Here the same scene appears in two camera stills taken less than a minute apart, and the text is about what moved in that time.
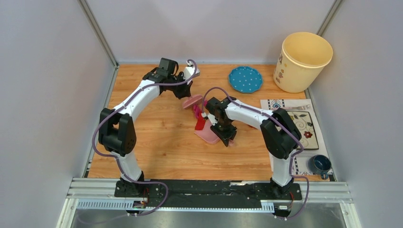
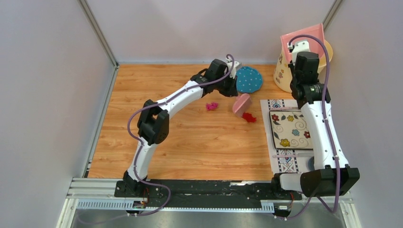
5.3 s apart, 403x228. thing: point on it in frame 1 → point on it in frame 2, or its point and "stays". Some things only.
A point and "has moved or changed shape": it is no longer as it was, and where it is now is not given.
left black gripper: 186,92 → 231,91
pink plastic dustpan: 206,135 → 315,45
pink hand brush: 194,100 has moved or changed shape
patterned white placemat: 300,162 stays
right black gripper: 225,136 → 292,66
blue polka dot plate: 245,79 stays
